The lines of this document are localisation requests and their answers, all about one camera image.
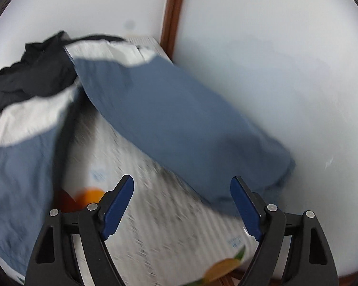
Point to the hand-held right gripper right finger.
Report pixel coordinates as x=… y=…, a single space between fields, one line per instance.
x=244 y=205

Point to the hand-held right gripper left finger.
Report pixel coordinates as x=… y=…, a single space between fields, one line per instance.
x=119 y=205

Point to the blue white black jacket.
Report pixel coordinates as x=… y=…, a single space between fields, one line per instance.
x=167 y=110

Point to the white fruit print bed sheet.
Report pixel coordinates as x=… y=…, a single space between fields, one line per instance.
x=155 y=229

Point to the brown wooden trim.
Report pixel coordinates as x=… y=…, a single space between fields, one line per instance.
x=228 y=279

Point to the brown wooden frame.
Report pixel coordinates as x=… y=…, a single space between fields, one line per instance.
x=173 y=12

